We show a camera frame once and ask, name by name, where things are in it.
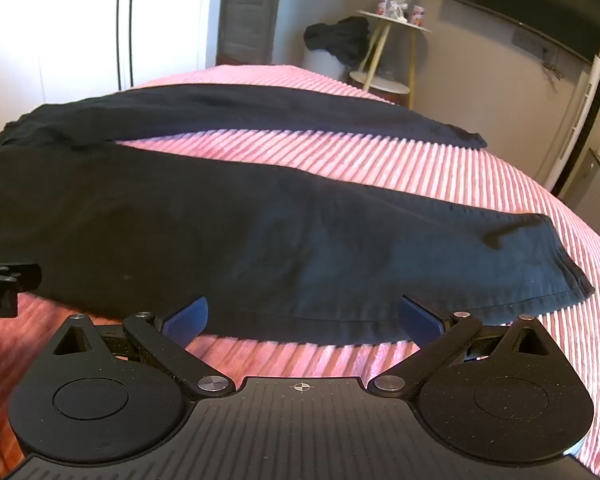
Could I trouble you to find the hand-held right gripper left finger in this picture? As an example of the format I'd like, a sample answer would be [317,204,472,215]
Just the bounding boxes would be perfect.
[54,295,237,398]

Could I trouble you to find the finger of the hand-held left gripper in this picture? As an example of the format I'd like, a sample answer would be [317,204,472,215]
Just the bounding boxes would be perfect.
[0,261,43,293]

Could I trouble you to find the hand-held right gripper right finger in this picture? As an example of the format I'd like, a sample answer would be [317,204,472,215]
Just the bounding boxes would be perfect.
[367,296,552,398]

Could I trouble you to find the black pants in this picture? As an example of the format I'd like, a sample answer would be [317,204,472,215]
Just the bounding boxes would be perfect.
[0,83,596,347]

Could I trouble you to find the pink ribbed blanket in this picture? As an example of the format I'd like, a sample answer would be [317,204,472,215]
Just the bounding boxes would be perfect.
[0,64,600,480]

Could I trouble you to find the grey cabinet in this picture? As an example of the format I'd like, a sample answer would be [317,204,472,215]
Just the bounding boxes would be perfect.
[561,147,600,237]

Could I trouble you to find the white wardrobe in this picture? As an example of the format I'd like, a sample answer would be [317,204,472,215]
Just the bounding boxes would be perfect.
[0,0,217,133]

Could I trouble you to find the white tower fan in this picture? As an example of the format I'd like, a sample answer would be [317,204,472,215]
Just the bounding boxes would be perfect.
[546,55,600,197]

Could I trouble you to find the white laundry basket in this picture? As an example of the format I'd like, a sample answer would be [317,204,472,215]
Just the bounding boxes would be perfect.
[300,46,361,82]

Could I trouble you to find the black clothes pile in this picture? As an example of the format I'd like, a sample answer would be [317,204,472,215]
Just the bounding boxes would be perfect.
[303,16,372,67]

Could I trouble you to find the round white side table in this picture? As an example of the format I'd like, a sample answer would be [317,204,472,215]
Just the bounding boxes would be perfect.
[349,8,432,97]

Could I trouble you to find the grey-brown wooden door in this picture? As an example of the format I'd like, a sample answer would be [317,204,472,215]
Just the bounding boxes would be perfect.
[217,0,282,66]

